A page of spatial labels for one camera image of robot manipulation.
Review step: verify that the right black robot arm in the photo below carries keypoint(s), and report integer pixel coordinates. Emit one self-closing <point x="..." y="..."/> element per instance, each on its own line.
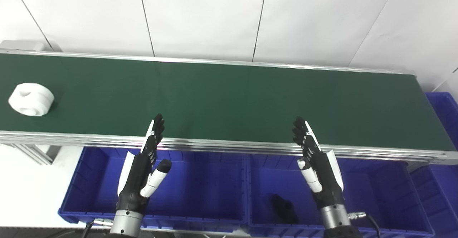
<point x="336" y="220"/>

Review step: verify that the aluminium conveyor leg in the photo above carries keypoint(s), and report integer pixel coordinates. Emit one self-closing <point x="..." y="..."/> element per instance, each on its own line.
<point x="34" y="152"/>

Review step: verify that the green conveyor belt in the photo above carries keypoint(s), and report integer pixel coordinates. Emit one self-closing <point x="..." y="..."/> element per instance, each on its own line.
<point x="229" y="98"/>

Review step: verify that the black plastic part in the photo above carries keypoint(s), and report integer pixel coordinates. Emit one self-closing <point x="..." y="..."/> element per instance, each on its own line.
<point x="284" y="209"/>

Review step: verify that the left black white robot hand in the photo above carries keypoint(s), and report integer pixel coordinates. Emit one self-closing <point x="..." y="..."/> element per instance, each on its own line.
<point x="137" y="173"/>

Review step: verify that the white round plastic part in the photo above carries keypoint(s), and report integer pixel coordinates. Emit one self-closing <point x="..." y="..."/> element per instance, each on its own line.
<point x="30" y="99"/>

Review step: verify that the blue plastic bin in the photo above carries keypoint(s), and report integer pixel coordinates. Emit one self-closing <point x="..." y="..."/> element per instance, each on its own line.
<point x="375" y="195"/>
<point x="200" y="191"/>
<point x="443" y="180"/>

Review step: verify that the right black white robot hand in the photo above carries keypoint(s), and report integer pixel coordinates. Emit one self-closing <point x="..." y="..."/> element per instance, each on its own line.
<point x="322" y="173"/>

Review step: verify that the grey conveyor end housing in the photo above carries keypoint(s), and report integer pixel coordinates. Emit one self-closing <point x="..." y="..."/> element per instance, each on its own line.
<point x="21" y="45"/>

